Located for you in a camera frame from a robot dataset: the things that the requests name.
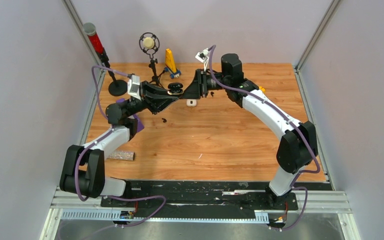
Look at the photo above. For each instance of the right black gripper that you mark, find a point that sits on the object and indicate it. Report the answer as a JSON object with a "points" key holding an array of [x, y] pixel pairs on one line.
{"points": [[193, 91]]}

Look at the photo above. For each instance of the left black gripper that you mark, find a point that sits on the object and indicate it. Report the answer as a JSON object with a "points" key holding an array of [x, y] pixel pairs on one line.
{"points": [[157, 104]]}

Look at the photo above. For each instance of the white earbud charging case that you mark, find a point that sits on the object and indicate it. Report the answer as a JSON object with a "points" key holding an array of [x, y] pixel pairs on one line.
{"points": [[191, 103]]}

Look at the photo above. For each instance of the black earbud case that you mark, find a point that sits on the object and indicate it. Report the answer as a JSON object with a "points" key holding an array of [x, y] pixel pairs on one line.
{"points": [[175, 88]]}

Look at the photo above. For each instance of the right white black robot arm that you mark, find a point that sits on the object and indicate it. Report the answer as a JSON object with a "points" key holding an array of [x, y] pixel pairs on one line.
{"points": [[297, 140]]}

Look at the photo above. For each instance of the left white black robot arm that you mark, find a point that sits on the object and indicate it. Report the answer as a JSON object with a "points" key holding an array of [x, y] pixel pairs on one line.
{"points": [[83, 171]]}

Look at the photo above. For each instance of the purple box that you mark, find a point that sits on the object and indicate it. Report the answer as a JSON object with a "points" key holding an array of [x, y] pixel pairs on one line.
{"points": [[140, 125]]}

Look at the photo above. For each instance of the yellow blue toy block tower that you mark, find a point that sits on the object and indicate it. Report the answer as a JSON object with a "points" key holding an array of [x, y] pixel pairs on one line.
{"points": [[170, 65]]}

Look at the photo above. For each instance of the red microphone on stand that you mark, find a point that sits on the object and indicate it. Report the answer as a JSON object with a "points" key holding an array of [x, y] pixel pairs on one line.
{"points": [[117, 87]]}

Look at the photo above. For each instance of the cream microphone on tripod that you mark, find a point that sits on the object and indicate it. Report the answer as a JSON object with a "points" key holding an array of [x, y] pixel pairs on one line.
{"points": [[149, 43]]}

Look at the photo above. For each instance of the glittery silver tube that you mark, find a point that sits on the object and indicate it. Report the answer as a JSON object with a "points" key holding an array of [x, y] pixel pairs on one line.
{"points": [[122, 155]]}

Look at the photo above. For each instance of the yellow green toy block stack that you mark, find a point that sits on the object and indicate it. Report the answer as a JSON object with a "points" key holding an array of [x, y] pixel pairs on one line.
{"points": [[262, 88]]}

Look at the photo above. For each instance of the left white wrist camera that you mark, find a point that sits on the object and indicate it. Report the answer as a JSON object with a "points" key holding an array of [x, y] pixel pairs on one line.
{"points": [[134, 87]]}

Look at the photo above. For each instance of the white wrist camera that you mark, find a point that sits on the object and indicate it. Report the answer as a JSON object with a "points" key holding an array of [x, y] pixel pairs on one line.
{"points": [[134, 87], [203, 57]]}

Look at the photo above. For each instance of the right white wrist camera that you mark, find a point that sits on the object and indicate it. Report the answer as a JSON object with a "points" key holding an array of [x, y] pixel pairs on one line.
{"points": [[203, 57]]}

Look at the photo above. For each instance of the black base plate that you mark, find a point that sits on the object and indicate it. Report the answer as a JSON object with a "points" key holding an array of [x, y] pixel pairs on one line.
{"points": [[202, 199]]}

